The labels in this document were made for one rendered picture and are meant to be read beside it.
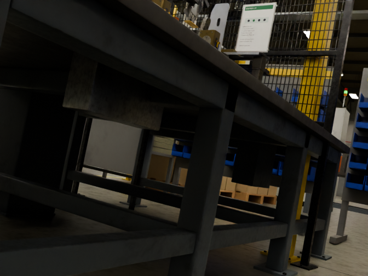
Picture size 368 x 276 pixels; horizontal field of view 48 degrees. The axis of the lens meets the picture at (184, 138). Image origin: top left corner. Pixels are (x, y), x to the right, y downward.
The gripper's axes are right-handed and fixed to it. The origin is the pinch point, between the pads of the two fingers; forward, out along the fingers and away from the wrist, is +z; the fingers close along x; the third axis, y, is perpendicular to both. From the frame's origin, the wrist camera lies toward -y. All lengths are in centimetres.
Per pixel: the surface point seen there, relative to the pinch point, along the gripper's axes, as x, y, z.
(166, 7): 18.2, 40.9, 10.9
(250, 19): 2, -54, -22
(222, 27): 1.0, -26.6, -6.2
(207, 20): 14.4, 6.8, 3.1
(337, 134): -109, -643, -29
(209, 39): 19.2, 8.7, 13.3
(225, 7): 0.9, -26.7, -18.1
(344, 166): -46, -492, 37
